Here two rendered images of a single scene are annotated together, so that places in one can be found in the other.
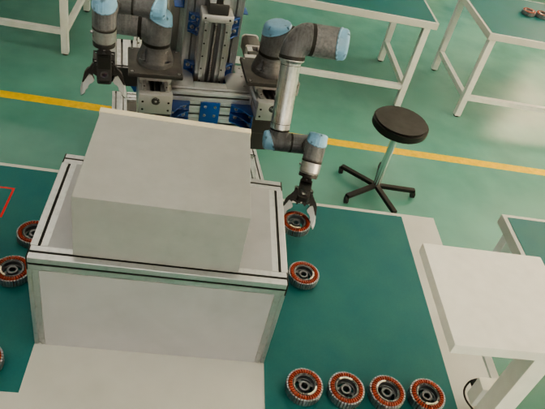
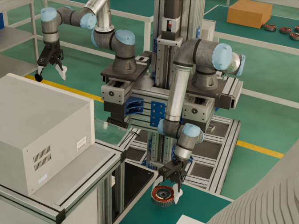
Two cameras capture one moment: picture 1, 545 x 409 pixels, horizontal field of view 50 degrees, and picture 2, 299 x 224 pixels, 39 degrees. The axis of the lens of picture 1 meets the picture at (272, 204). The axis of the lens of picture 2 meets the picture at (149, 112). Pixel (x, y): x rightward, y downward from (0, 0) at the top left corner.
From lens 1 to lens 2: 1.07 m
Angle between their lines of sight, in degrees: 32
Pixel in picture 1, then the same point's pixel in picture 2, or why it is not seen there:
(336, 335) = not seen: outside the picture
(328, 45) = (205, 54)
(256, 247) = (60, 185)
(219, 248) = (12, 172)
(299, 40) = (184, 50)
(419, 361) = not seen: outside the picture
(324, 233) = (193, 212)
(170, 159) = (14, 106)
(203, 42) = (159, 58)
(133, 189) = not seen: outside the picture
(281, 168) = (258, 177)
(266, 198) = (103, 157)
